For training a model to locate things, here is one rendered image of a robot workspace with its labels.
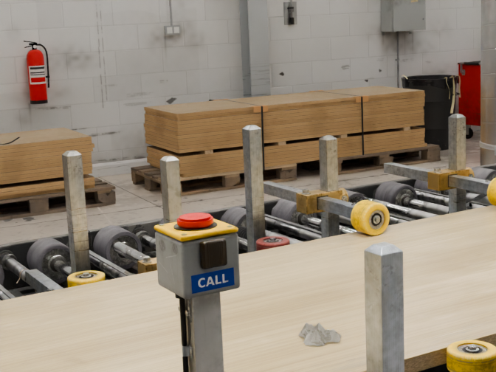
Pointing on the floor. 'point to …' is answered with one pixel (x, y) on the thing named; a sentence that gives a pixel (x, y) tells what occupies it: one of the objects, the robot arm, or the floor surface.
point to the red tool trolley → (470, 94)
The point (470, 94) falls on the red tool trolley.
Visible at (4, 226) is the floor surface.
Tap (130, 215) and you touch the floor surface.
